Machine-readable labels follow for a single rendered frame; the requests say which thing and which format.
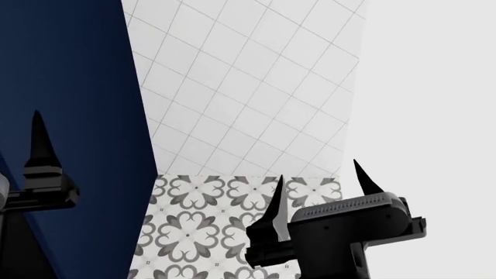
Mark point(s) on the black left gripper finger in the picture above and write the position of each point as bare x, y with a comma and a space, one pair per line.
42, 174

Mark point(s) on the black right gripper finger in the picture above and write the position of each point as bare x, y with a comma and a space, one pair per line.
265, 229
368, 186

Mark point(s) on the white fridge door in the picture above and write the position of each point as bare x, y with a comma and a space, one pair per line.
434, 101

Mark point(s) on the dark blue cabinet panel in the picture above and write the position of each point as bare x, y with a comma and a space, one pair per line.
77, 87

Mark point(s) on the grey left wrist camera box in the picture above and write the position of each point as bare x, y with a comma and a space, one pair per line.
4, 189

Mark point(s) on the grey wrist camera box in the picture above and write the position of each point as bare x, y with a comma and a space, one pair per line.
4, 189
348, 221

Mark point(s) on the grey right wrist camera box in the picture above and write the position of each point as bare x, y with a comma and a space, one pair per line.
348, 221

